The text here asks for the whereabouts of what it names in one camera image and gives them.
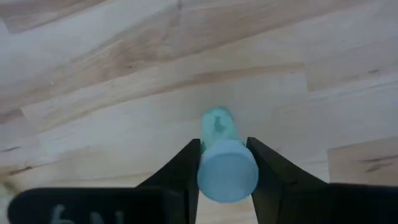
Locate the small teal pill bottle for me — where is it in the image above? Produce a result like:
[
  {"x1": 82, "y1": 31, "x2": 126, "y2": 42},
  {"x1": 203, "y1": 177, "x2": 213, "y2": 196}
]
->
[{"x1": 196, "y1": 106, "x2": 260, "y2": 204}]

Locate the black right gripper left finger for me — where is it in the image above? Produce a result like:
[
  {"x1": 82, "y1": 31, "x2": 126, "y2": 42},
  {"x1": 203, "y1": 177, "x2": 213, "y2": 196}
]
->
[{"x1": 6, "y1": 138, "x2": 202, "y2": 224}]

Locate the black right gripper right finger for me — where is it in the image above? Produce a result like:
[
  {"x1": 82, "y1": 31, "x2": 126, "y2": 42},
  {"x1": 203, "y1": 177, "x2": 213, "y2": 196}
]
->
[{"x1": 246, "y1": 136, "x2": 398, "y2": 224}]

